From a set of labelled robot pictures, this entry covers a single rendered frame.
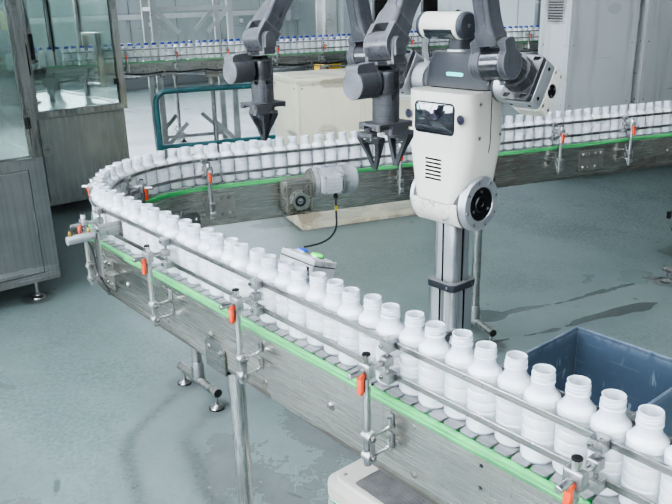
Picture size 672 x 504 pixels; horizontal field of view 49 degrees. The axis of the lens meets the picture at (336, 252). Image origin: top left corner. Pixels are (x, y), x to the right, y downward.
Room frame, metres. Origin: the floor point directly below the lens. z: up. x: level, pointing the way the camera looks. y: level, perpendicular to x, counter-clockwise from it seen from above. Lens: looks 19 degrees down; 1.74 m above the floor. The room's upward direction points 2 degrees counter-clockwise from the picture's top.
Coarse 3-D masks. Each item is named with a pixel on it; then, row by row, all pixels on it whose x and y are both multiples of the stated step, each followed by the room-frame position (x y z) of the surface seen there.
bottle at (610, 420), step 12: (612, 396) 1.00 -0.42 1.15; (624, 396) 0.99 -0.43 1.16; (600, 408) 0.99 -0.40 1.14; (612, 408) 0.97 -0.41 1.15; (624, 408) 0.97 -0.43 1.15; (600, 420) 0.98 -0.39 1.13; (612, 420) 0.97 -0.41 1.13; (624, 420) 0.97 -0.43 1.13; (600, 432) 0.97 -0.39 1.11; (612, 432) 0.96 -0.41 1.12; (624, 432) 0.96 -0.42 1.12; (624, 444) 0.96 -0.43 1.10; (612, 456) 0.96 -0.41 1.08; (612, 468) 0.96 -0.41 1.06; (612, 480) 0.96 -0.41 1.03; (612, 492) 0.96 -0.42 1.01
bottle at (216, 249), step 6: (210, 234) 1.85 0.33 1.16; (216, 234) 1.87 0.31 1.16; (222, 234) 1.85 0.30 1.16; (210, 240) 1.84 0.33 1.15; (216, 240) 1.83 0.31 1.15; (222, 240) 1.84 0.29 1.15; (210, 246) 1.84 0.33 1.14; (216, 246) 1.83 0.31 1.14; (222, 246) 1.84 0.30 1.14; (210, 252) 1.83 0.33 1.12; (216, 252) 1.83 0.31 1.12; (222, 252) 1.83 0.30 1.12; (216, 258) 1.82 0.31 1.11; (210, 264) 1.83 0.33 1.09; (210, 270) 1.83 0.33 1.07; (216, 270) 1.82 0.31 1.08; (210, 276) 1.83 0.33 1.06; (216, 276) 1.82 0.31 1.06; (216, 282) 1.82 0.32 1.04; (222, 282) 1.82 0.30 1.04; (210, 288) 1.83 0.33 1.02; (216, 294) 1.82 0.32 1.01; (222, 294) 1.82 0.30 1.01
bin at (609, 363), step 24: (576, 336) 1.69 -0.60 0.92; (600, 336) 1.64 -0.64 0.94; (528, 360) 1.56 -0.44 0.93; (552, 360) 1.62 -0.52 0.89; (576, 360) 1.69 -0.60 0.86; (600, 360) 1.64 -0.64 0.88; (624, 360) 1.59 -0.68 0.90; (648, 360) 1.54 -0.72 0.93; (600, 384) 1.63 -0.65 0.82; (624, 384) 1.58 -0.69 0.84; (648, 384) 1.54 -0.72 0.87
